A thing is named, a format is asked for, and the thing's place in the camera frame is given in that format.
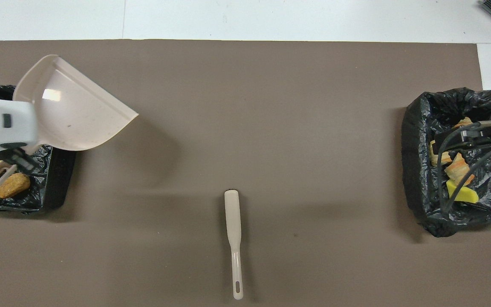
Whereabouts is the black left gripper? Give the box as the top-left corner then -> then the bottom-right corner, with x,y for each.
0,144 -> 41,173

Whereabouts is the golden corn-shaped bread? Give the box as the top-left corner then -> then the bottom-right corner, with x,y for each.
0,172 -> 31,199

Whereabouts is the striped croissant bread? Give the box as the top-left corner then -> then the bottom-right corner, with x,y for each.
445,153 -> 475,185

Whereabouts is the pale lumpy bread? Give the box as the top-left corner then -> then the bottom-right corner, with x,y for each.
429,140 -> 453,167

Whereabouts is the small yellow sponge piece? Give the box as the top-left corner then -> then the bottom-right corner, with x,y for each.
446,179 -> 479,204

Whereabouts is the beige plastic dustpan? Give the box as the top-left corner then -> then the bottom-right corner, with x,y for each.
0,54 -> 139,190

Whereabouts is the beige hand brush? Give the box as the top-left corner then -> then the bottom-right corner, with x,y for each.
224,189 -> 245,300

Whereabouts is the black bag-lined bin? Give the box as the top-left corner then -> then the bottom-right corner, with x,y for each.
0,84 -> 77,209
401,87 -> 491,238

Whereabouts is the brown table mat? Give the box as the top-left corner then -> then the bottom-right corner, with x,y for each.
0,39 -> 491,307

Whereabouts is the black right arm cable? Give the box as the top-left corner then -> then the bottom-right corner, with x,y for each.
436,123 -> 491,212

